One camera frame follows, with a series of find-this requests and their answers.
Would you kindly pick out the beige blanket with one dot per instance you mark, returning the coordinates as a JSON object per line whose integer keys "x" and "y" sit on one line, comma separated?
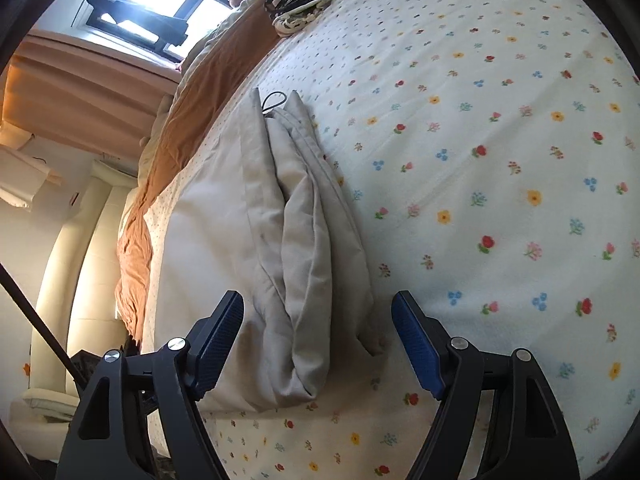
{"x": 200, "y": 57}

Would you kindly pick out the white padded headboard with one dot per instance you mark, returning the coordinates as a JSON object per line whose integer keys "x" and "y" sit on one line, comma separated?
{"x": 65, "y": 270}

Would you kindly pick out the black elastic loop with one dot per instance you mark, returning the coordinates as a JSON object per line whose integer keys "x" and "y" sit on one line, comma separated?
{"x": 262, "y": 104}

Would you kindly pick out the beige garment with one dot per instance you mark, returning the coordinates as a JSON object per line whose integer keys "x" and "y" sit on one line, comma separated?
{"x": 300, "y": 240}

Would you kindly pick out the rust orange duvet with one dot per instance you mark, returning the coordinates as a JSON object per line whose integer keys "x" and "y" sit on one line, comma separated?
{"x": 210, "y": 85}

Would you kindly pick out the pink curtain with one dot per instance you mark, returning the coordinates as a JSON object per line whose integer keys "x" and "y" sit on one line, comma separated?
{"x": 90, "y": 100}

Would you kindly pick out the hanging dark clothes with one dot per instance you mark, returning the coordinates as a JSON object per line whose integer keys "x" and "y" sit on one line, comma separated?
{"x": 165, "y": 25}

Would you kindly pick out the white floral bed sheet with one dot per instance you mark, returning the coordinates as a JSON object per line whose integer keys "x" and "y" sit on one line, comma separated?
{"x": 475, "y": 110}

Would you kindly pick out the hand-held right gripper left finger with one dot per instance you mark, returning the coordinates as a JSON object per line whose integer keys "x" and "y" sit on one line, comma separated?
{"x": 220, "y": 345}

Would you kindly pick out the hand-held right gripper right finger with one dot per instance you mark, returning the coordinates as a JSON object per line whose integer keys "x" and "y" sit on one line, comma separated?
{"x": 417, "y": 350}

